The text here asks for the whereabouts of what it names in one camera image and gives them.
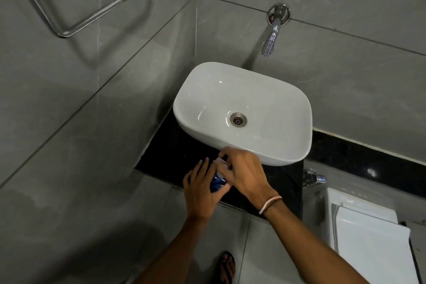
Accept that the person's left hand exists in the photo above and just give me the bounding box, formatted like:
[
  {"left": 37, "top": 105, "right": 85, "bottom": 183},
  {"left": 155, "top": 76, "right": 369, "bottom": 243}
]
[{"left": 183, "top": 157, "right": 229, "bottom": 221}]

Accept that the person's right hand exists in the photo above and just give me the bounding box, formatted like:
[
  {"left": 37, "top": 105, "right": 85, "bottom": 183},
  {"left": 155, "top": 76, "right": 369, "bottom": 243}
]
[{"left": 217, "top": 147, "right": 279, "bottom": 212}]

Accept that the blue spray bottle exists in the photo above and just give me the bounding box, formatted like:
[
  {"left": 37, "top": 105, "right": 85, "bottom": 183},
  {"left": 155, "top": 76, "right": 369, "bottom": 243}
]
[{"left": 209, "top": 157, "right": 231, "bottom": 193}]

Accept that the person's left forearm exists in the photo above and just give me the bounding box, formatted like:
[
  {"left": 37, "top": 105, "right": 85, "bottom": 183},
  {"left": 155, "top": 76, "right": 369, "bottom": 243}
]
[{"left": 132, "top": 215, "right": 210, "bottom": 284}]

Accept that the person's right forearm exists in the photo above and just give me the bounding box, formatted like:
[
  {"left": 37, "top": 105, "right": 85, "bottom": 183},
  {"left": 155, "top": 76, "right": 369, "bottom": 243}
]
[{"left": 260, "top": 198, "right": 369, "bottom": 284}]

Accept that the metal sink drain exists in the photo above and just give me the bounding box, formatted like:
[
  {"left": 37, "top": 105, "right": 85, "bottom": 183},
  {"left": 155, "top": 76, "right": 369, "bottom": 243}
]
[{"left": 230, "top": 112, "right": 247, "bottom": 127}]

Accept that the pink thread wristband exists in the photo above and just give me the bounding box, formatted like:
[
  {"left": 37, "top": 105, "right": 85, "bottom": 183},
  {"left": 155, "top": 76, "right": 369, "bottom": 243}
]
[{"left": 258, "top": 195, "right": 283, "bottom": 215}]

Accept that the white ceramic wash basin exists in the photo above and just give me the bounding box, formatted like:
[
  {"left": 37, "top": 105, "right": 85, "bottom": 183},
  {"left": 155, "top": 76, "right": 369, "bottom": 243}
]
[{"left": 173, "top": 62, "right": 313, "bottom": 167}]

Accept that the black sandal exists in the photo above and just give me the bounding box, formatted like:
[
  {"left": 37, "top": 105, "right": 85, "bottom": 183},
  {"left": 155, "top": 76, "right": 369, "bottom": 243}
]
[{"left": 217, "top": 251, "right": 236, "bottom": 284}]

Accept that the person's foot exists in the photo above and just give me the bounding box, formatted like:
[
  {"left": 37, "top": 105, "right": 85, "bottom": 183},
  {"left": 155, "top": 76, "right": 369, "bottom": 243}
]
[{"left": 221, "top": 253, "right": 235, "bottom": 282}]

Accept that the chrome angle valve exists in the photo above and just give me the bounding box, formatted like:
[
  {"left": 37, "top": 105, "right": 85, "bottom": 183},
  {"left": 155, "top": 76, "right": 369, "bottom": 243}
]
[{"left": 304, "top": 169, "right": 327, "bottom": 188}]

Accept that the white toilet cistern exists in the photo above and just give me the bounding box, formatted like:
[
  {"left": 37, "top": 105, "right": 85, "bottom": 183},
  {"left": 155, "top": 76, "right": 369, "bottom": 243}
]
[{"left": 323, "top": 187, "right": 420, "bottom": 284}]

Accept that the chrome wall tap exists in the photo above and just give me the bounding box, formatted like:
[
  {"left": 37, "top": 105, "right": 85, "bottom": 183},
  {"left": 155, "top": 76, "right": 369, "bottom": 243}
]
[{"left": 260, "top": 3, "right": 291, "bottom": 57}]

